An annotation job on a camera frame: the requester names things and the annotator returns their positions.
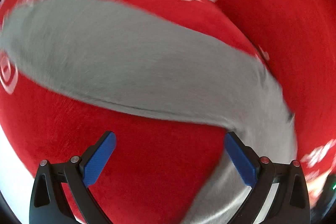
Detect grey knitted garment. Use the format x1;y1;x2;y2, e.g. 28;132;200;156
1;0;297;223

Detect red blanket white lettering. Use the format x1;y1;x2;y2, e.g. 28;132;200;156
0;0;266;224

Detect red pillow white characters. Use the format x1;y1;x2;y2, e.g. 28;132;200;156
146;0;336;188

